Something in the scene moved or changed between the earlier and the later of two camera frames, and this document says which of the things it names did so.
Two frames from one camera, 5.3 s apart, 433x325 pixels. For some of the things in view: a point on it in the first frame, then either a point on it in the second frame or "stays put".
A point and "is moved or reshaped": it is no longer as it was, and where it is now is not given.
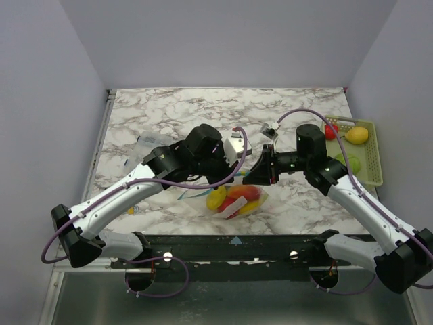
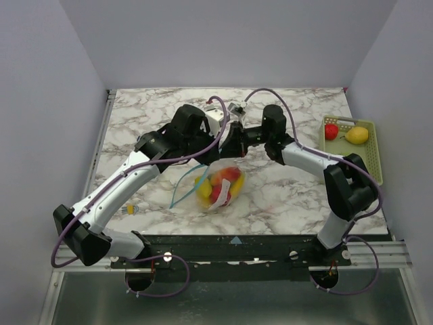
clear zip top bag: (231, 201) is moved or reshaped
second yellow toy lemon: (356, 135) stays put
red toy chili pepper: (237, 190) is moved or reshaped
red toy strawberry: (329, 135) stays put
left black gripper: (226, 167) to (210, 157)
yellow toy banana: (249, 207) to (237, 185)
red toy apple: (252, 193) to (215, 192)
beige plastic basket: (369, 153) stays put
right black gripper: (270, 166) to (235, 143)
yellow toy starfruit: (215, 198) is moved or reshaped
